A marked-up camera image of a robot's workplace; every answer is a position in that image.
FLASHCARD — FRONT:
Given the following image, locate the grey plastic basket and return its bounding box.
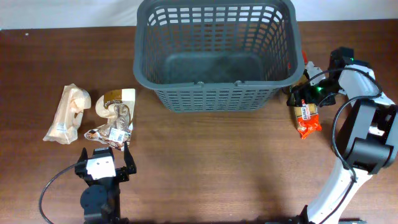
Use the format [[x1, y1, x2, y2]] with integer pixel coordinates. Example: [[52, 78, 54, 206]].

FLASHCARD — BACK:
[[133, 0, 304, 113]]

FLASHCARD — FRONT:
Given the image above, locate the brown white snack bag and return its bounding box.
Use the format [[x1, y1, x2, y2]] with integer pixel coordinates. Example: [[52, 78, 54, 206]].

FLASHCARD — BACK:
[[84, 88, 136, 151]]

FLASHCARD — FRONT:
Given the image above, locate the beige bread bag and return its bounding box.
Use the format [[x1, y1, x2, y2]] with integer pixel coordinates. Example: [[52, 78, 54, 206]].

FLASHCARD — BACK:
[[43, 83, 91, 144]]

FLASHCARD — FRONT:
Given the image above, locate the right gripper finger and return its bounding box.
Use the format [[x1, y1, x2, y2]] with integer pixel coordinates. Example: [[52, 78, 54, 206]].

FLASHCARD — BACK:
[[286, 87, 303, 107], [317, 93, 336, 108]]

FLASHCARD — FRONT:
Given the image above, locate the orange biscuit packet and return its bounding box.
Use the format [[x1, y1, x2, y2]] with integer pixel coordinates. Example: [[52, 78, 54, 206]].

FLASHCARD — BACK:
[[289, 50, 323, 140]]

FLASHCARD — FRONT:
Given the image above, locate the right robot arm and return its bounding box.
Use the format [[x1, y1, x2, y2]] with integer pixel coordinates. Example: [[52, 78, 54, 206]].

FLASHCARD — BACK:
[[287, 47, 397, 223]]

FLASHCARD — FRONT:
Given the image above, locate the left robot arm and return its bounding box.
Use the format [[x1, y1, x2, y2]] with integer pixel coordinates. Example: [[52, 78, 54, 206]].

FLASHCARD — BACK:
[[75, 141, 137, 224]]

